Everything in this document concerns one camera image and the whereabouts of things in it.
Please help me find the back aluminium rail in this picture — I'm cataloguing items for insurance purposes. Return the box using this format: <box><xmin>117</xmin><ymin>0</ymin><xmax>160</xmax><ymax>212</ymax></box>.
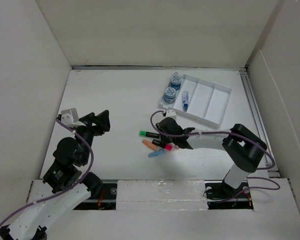
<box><xmin>72</xmin><ymin>65</ymin><xmax>247</xmax><ymax>71</ymax></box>

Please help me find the light blue eraser cap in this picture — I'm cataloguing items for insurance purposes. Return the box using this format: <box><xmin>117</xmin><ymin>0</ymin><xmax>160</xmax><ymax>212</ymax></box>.
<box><xmin>148</xmin><ymin>148</ymin><xmax>166</xmax><ymax>158</ymax></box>

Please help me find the blue round jar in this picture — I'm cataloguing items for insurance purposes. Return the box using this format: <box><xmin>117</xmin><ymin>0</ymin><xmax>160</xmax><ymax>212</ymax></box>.
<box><xmin>163</xmin><ymin>87</ymin><xmax>177</xmax><ymax>104</ymax></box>
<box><xmin>170</xmin><ymin>72</ymin><xmax>182</xmax><ymax>91</ymax></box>

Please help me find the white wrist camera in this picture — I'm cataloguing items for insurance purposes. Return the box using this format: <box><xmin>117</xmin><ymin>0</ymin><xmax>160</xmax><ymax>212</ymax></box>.
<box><xmin>60</xmin><ymin>108</ymin><xmax>79</xmax><ymax>127</ymax></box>
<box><xmin>162</xmin><ymin>108</ymin><xmax>177</xmax><ymax>121</ymax></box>

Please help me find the right aluminium side rail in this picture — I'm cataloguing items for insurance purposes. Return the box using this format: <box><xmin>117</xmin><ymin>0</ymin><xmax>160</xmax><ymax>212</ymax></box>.
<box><xmin>239</xmin><ymin>70</ymin><xmax>281</xmax><ymax>178</ymax></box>

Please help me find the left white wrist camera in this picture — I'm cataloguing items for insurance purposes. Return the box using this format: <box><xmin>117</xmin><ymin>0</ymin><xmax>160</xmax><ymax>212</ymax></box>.
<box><xmin>60</xmin><ymin>108</ymin><xmax>79</xmax><ymax>127</ymax></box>

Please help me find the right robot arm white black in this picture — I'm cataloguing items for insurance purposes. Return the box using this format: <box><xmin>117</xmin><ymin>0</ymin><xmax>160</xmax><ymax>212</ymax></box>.
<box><xmin>155</xmin><ymin>117</ymin><xmax>267</xmax><ymax>202</ymax></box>

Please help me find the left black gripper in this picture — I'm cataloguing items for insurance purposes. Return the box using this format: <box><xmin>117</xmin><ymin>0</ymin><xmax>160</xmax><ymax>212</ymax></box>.
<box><xmin>73</xmin><ymin>109</ymin><xmax>110</xmax><ymax>164</ymax></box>

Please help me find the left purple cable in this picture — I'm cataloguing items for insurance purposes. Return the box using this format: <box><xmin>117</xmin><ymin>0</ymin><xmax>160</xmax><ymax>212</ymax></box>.
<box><xmin>0</xmin><ymin>117</ymin><xmax>95</xmax><ymax>231</ymax></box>

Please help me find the white foam block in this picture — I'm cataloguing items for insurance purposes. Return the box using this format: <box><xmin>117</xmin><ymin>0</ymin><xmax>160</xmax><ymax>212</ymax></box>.
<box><xmin>116</xmin><ymin>179</ymin><xmax>208</xmax><ymax>212</ymax></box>

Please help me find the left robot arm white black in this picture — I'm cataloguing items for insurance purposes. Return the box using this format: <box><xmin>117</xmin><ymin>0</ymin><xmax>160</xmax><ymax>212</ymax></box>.
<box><xmin>0</xmin><ymin>108</ymin><xmax>111</xmax><ymax>240</ymax></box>

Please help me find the orange eraser cap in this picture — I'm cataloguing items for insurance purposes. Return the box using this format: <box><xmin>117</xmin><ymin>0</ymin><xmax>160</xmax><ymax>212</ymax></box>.
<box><xmin>142</xmin><ymin>139</ymin><xmax>158</xmax><ymax>151</ymax></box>

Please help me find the white divided organizer tray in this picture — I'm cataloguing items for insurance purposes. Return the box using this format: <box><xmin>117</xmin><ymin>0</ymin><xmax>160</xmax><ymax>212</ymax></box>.
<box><xmin>159</xmin><ymin>74</ymin><xmax>232</xmax><ymax>129</ymax></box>

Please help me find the pink black highlighter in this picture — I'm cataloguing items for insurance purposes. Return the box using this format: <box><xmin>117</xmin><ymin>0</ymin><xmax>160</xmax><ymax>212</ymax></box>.
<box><xmin>152</xmin><ymin>139</ymin><xmax>173</xmax><ymax>151</ymax></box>

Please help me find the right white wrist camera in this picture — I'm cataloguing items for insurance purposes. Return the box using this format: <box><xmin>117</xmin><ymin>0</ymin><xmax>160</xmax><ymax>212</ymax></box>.
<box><xmin>162</xmin><ymin>108</ymin><xmax>177</xmax><ymax>121</ymax></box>

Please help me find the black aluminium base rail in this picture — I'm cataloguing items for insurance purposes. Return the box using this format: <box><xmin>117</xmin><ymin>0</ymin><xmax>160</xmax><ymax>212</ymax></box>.
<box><xmin>76</xmin><ymin>180</ymin><xmax>254</xmax><ymax>211</ymax></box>

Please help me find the white blue glue tube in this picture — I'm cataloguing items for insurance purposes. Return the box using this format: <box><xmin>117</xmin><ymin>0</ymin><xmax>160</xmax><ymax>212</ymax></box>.
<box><xmin>182</xmin><ymin>90</ymin><xmax>189</xmax><ymax>112</ymax></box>

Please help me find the green black highlighter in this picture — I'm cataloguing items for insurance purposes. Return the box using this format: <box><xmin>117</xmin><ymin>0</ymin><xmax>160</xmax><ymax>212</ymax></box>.
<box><xmin>139</xmin><ymin>130</ymin><xmax>160</xmax><ymax>139</ymax></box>

